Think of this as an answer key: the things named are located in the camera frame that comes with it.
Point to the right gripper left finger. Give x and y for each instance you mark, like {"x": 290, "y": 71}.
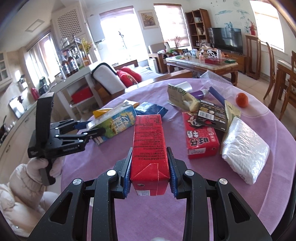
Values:
{"x": 83, "y": 203}

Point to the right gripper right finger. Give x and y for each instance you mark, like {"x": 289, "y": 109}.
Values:
{"x": 214, "y": 209}

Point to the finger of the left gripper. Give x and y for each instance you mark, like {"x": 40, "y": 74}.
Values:
{"x": 83, "y": 137}
{"x": 66, "y": 126}

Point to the yellow snack wrapper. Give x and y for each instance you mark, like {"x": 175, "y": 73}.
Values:
{"x": 100, "y": 112}

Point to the green blue drink carton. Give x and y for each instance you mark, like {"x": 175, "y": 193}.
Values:
{"x": 114, "y": 122}

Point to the blue snack packet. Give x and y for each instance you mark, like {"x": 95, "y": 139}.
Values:
{"x": 147, "y": 108}

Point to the red drink carton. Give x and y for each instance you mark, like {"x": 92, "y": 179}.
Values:
{"x": 149, "y": 170}

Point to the white plastic bag packet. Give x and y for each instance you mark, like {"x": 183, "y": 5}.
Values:
{"x": 245, "y": 151}

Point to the red cartoon milk carton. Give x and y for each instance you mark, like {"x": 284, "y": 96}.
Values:
{"x": 201, "y": 141}

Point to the beige snack bag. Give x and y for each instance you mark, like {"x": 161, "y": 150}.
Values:
{"x": 180, "y": 98}

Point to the black barcode package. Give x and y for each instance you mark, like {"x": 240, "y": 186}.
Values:
{"x": 212, "y": 115}

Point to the purple tube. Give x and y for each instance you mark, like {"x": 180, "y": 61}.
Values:
{"x": 200, "y": 94}

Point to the beige green sachet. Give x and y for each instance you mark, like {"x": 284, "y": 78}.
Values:
{"x": 231, "y": 112}

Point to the orange tangerine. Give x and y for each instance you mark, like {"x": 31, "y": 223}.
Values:
{"x": 242, "y": 100}

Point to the left white gloved hand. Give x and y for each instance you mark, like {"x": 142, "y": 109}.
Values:
{"x": 35, "y": 165}

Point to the white shelf unit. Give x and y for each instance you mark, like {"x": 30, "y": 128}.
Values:
{"x": 66, "y": 88}

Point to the purple tablecloth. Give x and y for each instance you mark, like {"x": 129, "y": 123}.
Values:
{"x": 144, "y": 218}

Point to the white sofa cushion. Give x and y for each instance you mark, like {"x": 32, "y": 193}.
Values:
{"x": 108, "y": 78}

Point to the red cushion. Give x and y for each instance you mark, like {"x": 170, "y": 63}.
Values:
{"x": 128, "y": 77}

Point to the clear plastic tray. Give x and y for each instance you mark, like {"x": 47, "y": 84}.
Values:
{"x": 220, "y": 84}

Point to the wooden coffee table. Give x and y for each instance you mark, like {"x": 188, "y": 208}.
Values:
{"x": 194, "y": 64}

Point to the wooden bookshelf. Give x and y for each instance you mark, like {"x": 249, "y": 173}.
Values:
{"x": 198, "y": 22}

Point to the black television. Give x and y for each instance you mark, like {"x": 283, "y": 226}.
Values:
{"x": 228, "y": 39}

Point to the wooden dining table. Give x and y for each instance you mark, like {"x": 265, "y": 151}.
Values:
{"x": 283, "y": 69}

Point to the tall wooden stand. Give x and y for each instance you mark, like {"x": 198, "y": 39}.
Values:
{"x": 253, "y": 62}

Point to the sunflower picture frame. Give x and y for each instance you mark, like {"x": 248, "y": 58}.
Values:
{"x": 148, "y": 19}

